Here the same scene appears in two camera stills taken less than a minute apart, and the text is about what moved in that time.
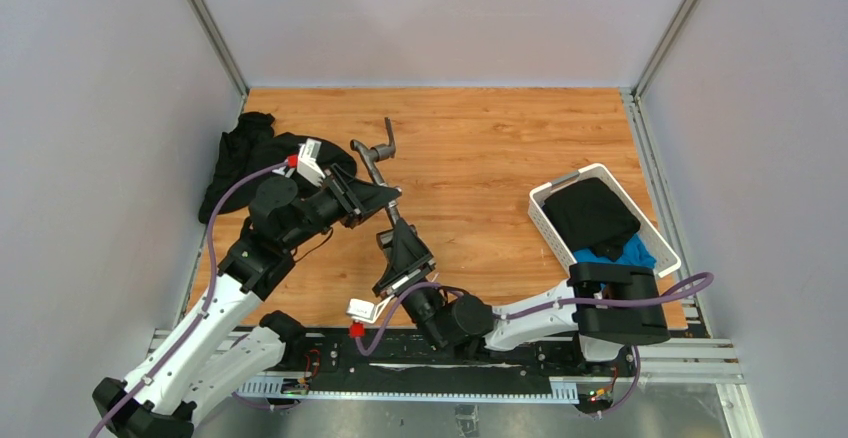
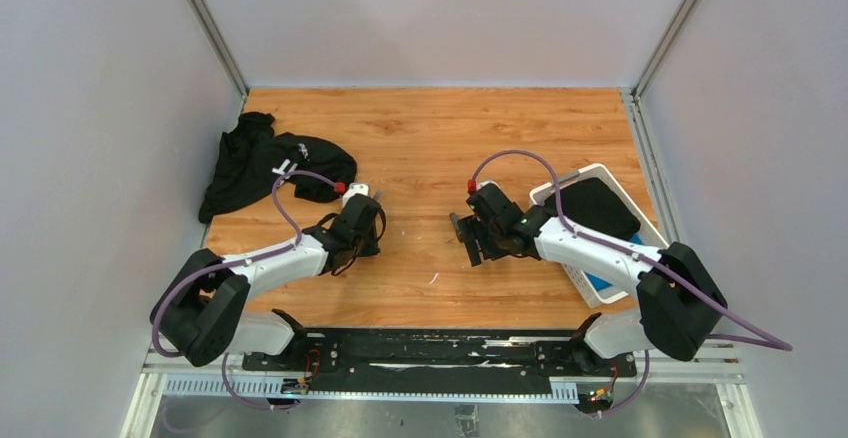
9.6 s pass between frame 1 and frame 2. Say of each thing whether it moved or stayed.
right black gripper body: moved
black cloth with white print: stayed
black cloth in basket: stayed
